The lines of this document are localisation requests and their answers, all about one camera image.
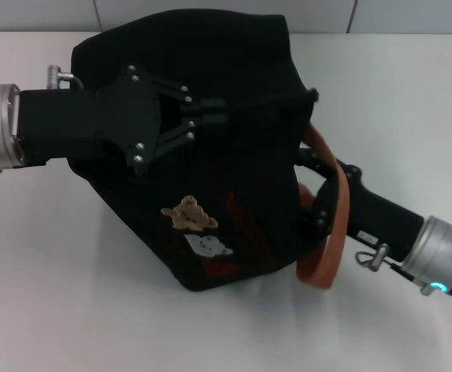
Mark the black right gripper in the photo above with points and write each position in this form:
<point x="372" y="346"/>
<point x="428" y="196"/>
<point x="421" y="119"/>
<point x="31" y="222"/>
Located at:
<point x="380" y="221"/>

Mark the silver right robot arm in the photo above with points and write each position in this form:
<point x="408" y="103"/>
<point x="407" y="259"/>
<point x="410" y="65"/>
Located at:
<point x="442" y="248"/>

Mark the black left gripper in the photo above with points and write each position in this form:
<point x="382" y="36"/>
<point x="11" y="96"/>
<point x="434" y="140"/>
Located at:
<point x="86" y="120"/>

